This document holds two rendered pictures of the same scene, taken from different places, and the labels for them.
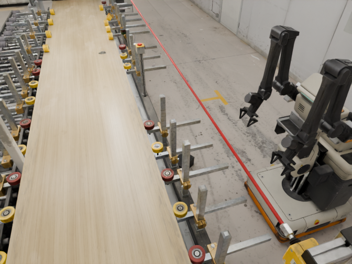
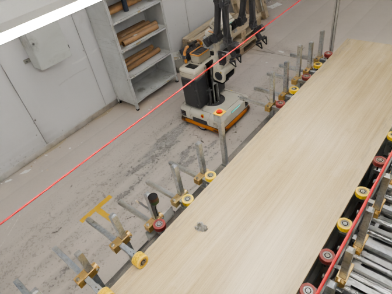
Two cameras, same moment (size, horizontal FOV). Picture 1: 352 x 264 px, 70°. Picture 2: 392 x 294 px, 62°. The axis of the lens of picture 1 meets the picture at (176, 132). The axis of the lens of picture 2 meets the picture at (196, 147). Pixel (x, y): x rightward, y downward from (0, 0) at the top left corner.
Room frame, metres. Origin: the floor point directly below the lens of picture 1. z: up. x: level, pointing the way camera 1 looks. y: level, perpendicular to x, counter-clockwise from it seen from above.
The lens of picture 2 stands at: (3.18, 1.91, 2.55)
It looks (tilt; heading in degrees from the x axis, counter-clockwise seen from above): 41 degrees down; 244
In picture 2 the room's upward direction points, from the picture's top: 11 degrees counter-clockwise
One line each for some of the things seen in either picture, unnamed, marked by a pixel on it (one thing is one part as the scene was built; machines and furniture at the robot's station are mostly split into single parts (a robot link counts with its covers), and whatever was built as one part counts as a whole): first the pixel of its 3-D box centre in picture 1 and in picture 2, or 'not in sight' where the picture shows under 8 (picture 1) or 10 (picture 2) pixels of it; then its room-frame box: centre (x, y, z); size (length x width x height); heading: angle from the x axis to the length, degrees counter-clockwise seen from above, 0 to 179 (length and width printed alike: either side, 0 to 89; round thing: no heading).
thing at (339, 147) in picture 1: (337, 134); (200, 54); (1.37, -1.18, 0.87); 0.23 x 0.15 x 0.11; 17
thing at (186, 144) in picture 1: (185, 170); (298, 68); (0.98, -0.06, 0.94); 0.04 x 0.04 x 0.48; 18
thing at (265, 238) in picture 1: (232, 249); (309, 58); (0.57, -0.29, 0.81); 0.43 x 0.03 x 0.04; 108
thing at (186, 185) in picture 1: (184, 178); (296, 79); (1.00, -0.05, 0.83); 0.14 x 0.06 x 0.05; 18
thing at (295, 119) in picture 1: (296, 133); (228, 51); (1.25, -0.80, 0.99); 0.28 x 0.16 x 0.22; 17
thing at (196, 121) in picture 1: (174, 125); (260, 104); (1.52, 0.01, 0.83); 0.43 x 0.03 x 0.04; 108
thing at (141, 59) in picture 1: (142, 75); (223, 143); (2.16, 0.32, 0.93); 0.05 x 0.05 x 0.45; 18
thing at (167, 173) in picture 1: (167, 178); (305, 80); (0.99, 0.05, 0.85); 0.08 x 0.08 x 0.11
